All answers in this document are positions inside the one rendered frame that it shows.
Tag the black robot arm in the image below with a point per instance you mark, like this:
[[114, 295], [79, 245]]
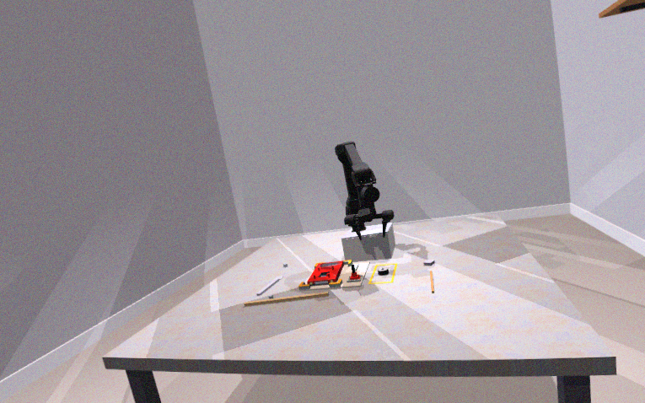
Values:
[[360, 179]]

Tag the tan wooden stick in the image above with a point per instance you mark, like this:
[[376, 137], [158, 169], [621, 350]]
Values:
[[275, 300]]

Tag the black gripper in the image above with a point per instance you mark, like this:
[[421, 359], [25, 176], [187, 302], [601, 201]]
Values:
[[352, 220]]

